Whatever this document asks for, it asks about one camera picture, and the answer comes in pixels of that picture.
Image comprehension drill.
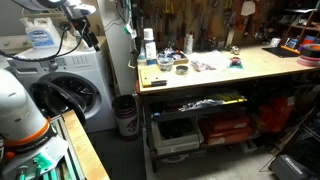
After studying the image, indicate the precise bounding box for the red toolbox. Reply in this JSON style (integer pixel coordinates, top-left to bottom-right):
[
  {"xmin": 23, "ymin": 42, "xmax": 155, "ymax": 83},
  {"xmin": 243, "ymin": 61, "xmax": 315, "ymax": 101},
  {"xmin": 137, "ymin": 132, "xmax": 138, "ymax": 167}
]
[{"xmin": 199, "ymin": 113, "xmax": 252, "ymax": 148}]

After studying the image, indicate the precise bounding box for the crumpled grey cloth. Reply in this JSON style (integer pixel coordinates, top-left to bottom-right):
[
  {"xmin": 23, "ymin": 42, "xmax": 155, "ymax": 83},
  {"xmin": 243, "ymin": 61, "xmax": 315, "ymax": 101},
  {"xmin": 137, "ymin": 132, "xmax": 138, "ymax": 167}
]
[{"xmin": 179, "ymin": 98, "xmax": 225, "ymax": 112}]

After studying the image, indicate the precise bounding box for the black hard case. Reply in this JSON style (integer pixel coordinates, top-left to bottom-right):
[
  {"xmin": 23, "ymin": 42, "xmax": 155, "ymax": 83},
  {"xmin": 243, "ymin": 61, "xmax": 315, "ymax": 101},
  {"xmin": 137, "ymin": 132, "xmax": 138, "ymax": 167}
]
[{"xmin": 268, "ymin": 153, "xmax": 316, "ymax": 180}]

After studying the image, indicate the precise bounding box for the clear plastic container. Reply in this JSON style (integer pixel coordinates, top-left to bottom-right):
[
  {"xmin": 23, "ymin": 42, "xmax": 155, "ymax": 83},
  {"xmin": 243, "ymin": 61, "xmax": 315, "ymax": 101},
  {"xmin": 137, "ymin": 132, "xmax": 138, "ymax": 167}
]
[{"xmin": 156, "ymin": 54, "xmax": 175, "ymax": 72}]

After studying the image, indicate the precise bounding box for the white front-load washing machine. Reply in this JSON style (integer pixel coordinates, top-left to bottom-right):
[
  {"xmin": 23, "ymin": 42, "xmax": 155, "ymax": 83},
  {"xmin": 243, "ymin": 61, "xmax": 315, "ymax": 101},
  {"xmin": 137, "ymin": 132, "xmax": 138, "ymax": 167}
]
[{"xmin": 6, "ymin": 44, "xmax": 118, "ymax": 134}]

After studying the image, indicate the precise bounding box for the wooden workbench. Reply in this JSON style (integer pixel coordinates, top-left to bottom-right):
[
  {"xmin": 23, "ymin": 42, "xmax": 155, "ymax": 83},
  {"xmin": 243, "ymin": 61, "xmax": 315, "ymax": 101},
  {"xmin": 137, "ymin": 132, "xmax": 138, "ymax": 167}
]
[{"xmin": 136, "ymin": 71, "xmax": 320, "ymax": 173}]

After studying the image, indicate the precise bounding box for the shiny metal fitting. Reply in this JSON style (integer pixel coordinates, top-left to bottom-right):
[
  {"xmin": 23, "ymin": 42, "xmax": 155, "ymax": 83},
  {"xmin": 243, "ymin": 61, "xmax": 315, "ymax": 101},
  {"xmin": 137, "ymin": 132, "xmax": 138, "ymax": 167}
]
[{"xmin": 229, "ymin": 45, "xmax": 241, "ymax": 56}]

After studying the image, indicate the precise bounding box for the green robot mounting clamp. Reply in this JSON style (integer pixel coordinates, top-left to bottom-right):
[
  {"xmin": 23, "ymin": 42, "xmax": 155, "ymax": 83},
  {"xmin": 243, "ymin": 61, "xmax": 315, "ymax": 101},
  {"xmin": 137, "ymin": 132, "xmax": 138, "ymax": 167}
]
[{"xmin": 14, "ymin": 151, "xmax": 79, "ymax": 180}]

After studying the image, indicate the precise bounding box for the red and teal small item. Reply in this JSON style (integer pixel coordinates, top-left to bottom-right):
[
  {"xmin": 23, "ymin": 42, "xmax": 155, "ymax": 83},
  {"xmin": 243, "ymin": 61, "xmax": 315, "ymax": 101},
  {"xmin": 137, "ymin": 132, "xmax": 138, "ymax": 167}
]
[{"xmin": 228, "ymin": 56, "xmax": 244, "ymax": 70}]

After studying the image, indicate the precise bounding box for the brown pegboard with tools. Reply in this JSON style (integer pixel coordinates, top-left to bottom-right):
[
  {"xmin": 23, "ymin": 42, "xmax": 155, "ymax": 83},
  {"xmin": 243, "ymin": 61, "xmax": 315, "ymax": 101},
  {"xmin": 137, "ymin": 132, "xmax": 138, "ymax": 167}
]
[{"xmin": 133, "ymin": 0, "xmax": 288, "ymax": 51}]

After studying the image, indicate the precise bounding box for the printed round waste bin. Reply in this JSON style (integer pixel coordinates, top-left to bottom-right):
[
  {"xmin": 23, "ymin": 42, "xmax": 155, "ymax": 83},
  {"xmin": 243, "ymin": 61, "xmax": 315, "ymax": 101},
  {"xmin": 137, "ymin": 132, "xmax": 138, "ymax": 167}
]
[{"xmin": 111, "ymin": 94, "xmax": 139, "ymax": 141}]

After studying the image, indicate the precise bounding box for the white flat hanging tool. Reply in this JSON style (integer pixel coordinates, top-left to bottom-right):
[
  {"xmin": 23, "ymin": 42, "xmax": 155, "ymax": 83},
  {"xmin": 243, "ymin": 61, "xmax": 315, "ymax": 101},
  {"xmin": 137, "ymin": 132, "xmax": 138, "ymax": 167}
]
[{"xmin": 240, "ymin": 0, "xmax": 256, "ymax": 17}]

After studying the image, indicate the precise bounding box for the white plastic bottle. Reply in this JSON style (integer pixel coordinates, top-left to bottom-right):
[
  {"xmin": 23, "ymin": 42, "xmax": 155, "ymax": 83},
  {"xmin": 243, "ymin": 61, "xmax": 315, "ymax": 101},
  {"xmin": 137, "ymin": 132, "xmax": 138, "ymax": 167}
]
[{"xmin": 184, "ymin": 32, "xmax": 195, "ymax": 55}]

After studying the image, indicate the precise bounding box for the brown wooden cutting board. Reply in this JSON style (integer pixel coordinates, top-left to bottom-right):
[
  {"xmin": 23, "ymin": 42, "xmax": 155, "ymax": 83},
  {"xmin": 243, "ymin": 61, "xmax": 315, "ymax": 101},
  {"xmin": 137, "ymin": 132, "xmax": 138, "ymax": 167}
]
[{"xmin": 139, "ymin": 64, "xmax": 169, "ymax": 89}]

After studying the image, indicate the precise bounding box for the small black flat device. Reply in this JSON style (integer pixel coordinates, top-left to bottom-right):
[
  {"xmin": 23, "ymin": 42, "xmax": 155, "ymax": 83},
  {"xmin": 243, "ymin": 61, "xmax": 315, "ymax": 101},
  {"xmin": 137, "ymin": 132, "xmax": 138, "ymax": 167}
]
[{"xmin": 150, "ymin": 79, "xmax": 168, "ymax": 88}]

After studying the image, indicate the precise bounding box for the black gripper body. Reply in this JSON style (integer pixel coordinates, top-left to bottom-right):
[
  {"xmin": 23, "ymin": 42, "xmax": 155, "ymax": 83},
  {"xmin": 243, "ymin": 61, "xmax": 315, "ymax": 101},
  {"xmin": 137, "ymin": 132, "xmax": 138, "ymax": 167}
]
[{"xmin": 69, "ymin": 15, "xmax": 93, "ymax": 40}]

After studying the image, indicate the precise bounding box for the large white detergent jug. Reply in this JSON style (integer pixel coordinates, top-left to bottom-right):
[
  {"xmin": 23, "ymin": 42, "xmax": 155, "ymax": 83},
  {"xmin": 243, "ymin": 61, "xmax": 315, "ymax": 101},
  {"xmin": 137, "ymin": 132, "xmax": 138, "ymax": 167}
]
[{"xmin": 19, "ymin": 17, "xmax": 63, "ymax": 50}]

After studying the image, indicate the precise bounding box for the red bag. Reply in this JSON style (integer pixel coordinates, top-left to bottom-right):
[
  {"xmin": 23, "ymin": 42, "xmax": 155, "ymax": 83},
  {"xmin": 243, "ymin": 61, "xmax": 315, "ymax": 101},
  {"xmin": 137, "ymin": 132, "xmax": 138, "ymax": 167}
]
[{"xmin": 259, "ymin": 97, "xmax": 296, "ymax": 134}]

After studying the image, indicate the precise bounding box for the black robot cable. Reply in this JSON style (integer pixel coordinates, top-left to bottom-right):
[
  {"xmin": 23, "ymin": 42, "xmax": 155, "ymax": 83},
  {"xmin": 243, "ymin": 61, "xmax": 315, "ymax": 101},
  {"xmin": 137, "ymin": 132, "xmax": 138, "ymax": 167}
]
[{"xmin": 0, "ymin": 19, "xmax": 86, "ymax": 63}]

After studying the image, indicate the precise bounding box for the wooden cubby shelf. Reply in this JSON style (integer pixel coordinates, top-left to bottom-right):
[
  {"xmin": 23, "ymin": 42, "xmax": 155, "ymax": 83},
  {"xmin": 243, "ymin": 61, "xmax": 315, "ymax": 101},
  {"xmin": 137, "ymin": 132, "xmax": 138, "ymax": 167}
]
[{"xmin": 281, "ymin": 8, "xmax": 320, "ymax": 51}]

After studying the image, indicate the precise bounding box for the white plastic storage bin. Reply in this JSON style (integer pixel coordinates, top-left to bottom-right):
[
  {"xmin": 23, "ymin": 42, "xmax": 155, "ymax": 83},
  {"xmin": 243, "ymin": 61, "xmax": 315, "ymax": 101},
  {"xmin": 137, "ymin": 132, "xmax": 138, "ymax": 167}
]
[{"xmin": 151, "ymin": 119, "xmax": 205, "ymax": 157}]

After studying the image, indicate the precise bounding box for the clear plastic bag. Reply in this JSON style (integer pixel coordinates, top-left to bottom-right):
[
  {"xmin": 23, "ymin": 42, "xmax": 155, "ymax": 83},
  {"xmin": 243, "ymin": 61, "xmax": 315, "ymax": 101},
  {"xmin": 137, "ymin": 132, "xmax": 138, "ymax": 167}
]
[{"xmin": 188, "ymin": 50, "xmax": 232, "ymax": 73}]

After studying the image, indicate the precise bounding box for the yellow and black long tool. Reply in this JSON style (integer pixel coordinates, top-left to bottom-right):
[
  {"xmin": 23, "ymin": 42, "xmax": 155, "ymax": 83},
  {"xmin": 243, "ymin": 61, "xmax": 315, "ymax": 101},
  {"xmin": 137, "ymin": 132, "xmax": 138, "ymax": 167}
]
[{"xmin": 206, "ymin": 94, "xmax": 248, "ymax": 105}]

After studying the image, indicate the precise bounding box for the black and orange tape roll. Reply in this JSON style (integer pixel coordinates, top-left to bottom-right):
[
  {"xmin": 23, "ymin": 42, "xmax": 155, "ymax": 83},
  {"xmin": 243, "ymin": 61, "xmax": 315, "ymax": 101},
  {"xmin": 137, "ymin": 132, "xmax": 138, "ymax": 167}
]
[{"xmin": 300, "ymin": 43, "xmax": 320, "ymax": 58}]

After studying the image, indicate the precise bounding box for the pink tape roll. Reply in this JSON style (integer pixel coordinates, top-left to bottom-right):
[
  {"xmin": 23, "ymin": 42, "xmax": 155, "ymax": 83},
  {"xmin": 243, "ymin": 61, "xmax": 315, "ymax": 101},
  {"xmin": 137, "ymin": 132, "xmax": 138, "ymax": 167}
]
[{"xmin": 296, "ymin": 54, "xmax": 320, "ymax": 68}]

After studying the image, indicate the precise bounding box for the black flat tray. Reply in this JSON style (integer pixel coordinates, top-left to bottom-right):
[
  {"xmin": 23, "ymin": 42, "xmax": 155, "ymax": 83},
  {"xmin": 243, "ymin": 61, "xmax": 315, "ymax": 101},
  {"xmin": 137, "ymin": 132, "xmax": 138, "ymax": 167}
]
[{"xmin": 261, "ymin": 45, "xmax": 302, "ymax": 59}]

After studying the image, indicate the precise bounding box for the small white detergent bottle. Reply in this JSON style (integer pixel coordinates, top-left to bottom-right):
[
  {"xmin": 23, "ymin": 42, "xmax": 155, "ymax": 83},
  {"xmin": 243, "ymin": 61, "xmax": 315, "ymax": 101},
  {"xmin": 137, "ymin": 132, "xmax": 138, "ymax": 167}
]
[{"xmin": 64, "ymin": 29, "xmax": 90, "ymax": 52}]

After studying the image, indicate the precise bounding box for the shallow wooden tray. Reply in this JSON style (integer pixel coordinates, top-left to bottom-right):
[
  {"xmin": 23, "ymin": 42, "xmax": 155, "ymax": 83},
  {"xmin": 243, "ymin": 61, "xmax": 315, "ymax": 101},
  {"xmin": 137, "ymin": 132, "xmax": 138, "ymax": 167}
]
[{"xmin": 156, "ymin": 49, "xmax": 190, "ymax": 66}]

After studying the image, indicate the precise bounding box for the blue hand sanitizer bottle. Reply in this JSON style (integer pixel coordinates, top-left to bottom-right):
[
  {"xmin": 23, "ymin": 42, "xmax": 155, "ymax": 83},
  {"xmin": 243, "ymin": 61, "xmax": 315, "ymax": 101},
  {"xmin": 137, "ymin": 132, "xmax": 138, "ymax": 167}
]
[{"xmin": 138, "ymin": 46, "xmax": 147, "ymax": 62}]

